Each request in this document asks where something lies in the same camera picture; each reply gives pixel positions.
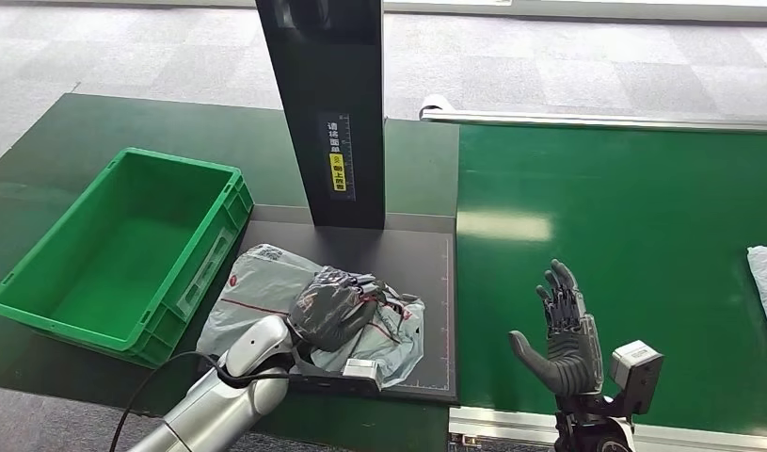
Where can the black scanner column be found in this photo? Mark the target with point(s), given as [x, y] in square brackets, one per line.
[333, 75]

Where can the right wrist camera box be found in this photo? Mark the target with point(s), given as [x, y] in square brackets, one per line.
[635, 374]

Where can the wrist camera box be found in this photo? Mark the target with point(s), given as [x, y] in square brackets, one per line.
[635, 374]
[358, 371]

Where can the green conveyor belt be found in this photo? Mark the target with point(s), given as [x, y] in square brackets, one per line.
[670, 218]

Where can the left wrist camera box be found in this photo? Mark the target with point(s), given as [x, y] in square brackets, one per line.
[358, 371]

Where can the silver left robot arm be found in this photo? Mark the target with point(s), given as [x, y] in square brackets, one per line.
[233, 393]

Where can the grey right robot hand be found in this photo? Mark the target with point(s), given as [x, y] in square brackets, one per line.
[573, 362]

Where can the silver conveyor side rail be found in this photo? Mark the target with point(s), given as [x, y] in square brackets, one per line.
[501, 427]
[576, 118]

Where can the green plastic crate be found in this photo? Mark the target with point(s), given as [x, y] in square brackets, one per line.
[127, 262]

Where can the grey red-printed courier bag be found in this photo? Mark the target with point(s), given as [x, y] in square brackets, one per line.
[258, 293]

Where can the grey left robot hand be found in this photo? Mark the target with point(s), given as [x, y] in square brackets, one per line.
[333, 312]

